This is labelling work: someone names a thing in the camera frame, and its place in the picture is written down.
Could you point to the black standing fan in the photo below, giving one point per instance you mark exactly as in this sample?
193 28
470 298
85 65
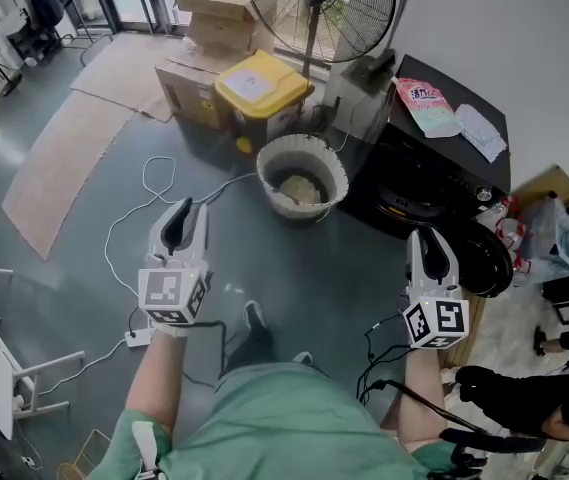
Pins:
314 18

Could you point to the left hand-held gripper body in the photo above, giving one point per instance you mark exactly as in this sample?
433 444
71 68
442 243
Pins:
164 288

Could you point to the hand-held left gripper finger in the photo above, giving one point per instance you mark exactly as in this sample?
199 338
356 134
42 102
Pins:
159 233
201 243

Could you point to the black washing machine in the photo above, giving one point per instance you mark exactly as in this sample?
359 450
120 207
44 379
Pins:
444 133

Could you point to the tan cardboard panel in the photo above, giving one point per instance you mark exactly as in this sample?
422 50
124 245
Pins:
549 180

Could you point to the pink and green detergent pouch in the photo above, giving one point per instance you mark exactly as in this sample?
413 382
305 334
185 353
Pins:
426 105

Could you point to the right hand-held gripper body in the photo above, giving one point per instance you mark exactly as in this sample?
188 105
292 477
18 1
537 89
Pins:
436 318

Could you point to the black waist-worn device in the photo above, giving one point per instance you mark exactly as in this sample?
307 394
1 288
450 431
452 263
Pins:
464 463

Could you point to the person's shoe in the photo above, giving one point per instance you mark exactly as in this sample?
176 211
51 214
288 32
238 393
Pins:
303 358
256 318

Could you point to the white power strip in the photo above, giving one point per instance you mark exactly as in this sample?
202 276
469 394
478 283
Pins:
138 339

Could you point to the person's right shoe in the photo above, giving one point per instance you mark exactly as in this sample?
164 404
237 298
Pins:
303 358

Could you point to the person's left forearm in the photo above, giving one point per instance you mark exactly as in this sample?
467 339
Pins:
156 383

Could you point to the person's left shoe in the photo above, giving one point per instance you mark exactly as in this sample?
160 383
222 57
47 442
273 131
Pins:
256 318

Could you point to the pale yellow checked clothes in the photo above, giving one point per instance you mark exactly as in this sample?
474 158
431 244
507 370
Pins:
299 190

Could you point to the white paper sheet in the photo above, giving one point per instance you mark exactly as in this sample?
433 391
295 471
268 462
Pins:
481 133

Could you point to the person's black trousers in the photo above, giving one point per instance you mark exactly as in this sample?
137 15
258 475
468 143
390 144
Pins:
251 353

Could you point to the white woven laundry basket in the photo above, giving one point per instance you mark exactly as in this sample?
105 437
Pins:
301 148

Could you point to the person's green shirt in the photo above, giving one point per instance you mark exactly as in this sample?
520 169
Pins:
284 423

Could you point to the large cardboard box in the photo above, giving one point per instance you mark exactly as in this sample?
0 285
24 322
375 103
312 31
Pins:
184 90

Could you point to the yellow-lidded waste bin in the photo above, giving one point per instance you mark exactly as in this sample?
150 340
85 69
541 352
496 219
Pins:
264 85

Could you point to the person's right forearm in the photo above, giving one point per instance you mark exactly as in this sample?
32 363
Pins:
421 398

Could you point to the flat cardboard sheet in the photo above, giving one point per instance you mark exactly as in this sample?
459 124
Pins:
124 75
64 178

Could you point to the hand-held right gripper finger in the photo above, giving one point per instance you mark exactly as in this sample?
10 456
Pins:
416 258
451 270

